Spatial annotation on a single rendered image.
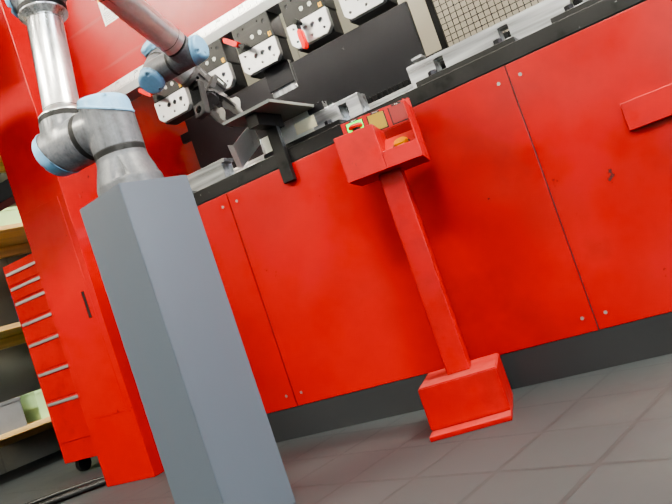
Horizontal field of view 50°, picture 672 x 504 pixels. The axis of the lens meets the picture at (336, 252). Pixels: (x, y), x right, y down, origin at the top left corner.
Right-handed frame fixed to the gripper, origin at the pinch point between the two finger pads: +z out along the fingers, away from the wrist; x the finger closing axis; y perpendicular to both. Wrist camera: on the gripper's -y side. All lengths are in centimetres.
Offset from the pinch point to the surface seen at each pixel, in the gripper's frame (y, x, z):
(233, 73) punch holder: 22.8, 3.4, -4.9
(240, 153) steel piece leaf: -8.7, 1.6, 5.9
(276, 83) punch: 18.1, -8.7, 5.1
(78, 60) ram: 44, 63, -39
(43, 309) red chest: -6, 149, 15
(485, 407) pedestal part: -86, -53, 60
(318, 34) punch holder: 20.9, -31.1, 1.6
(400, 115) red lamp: -19, -54, 18
